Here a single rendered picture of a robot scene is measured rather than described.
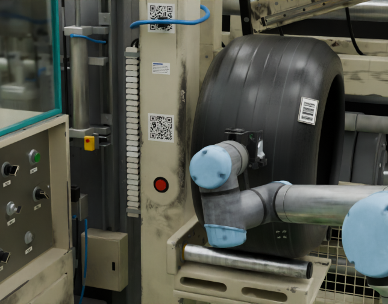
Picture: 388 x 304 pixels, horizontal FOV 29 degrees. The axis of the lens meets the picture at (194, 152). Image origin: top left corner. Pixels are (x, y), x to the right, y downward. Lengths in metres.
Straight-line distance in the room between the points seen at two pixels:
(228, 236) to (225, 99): 0.46
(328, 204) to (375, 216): 0.27
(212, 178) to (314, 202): 0.19
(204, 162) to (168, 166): 0.66
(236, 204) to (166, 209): 0.68
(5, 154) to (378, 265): 1.00
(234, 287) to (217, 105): 0.49
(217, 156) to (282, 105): 0.40
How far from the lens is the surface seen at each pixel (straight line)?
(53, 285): 2.02
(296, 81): 1.78
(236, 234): 1.43
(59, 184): 2.02
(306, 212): 1.43
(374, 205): 1.13
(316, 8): 2.26
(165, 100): 2.00
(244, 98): 1.77
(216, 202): 1.41
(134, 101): 2.05
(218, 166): 1.38
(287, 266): 1.95
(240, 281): 1.97
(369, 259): 1.14
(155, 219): 2.11
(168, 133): 2.02
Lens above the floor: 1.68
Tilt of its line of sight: 15 degrees down
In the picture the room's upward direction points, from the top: 1 degrees clockwise
